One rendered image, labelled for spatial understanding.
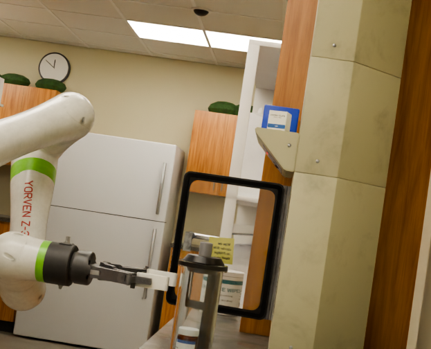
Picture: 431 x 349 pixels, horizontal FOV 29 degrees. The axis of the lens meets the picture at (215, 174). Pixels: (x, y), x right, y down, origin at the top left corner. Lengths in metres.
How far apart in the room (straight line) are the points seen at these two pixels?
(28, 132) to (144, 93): 5.93
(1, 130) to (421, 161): 1.25
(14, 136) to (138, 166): 5.21
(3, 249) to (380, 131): 1.02
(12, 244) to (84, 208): 5.34
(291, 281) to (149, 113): 5.81
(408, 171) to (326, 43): 0.54
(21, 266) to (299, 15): 1.19
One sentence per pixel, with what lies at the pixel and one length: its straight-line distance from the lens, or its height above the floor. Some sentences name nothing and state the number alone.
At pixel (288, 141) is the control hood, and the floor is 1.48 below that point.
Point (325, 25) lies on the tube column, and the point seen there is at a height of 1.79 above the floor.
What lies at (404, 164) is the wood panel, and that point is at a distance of 2.56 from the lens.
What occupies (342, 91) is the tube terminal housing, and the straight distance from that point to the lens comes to 2.18.
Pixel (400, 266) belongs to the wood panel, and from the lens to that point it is 2.55.
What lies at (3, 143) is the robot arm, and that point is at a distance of 1.93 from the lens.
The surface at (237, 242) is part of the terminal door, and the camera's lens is 2.48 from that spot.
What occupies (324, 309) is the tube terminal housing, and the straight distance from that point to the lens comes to 2.18.
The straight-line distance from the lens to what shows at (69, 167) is 7.27.
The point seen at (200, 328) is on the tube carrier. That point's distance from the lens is 1.81.
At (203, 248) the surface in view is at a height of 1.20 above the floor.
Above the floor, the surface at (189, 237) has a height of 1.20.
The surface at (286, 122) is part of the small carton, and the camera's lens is 2.26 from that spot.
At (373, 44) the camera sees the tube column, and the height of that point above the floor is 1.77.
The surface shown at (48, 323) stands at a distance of 7.34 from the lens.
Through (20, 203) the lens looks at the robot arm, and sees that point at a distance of 2.13.
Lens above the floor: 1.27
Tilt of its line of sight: 3 degrees up
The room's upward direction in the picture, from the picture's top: 9 degrees clockwise
